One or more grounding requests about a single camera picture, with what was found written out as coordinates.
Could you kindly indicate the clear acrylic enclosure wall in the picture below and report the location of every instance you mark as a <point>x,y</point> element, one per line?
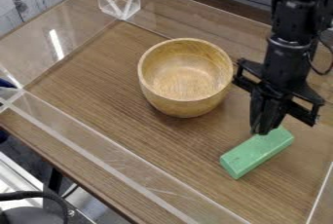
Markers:
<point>150,165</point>

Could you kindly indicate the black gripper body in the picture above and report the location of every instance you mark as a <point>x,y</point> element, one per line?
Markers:
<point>281,77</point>

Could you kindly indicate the green rectangular block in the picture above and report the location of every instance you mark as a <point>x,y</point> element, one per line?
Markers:
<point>254,151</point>

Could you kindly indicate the black table leg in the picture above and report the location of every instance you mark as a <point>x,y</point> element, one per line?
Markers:
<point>55,181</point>

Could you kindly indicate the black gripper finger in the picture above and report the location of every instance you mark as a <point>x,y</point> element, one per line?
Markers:
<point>257,105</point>
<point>273,114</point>

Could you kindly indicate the wooden brown bowl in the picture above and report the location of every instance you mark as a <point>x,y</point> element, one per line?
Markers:
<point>185,76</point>

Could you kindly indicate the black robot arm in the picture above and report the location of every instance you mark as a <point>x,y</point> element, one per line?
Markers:
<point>300,20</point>

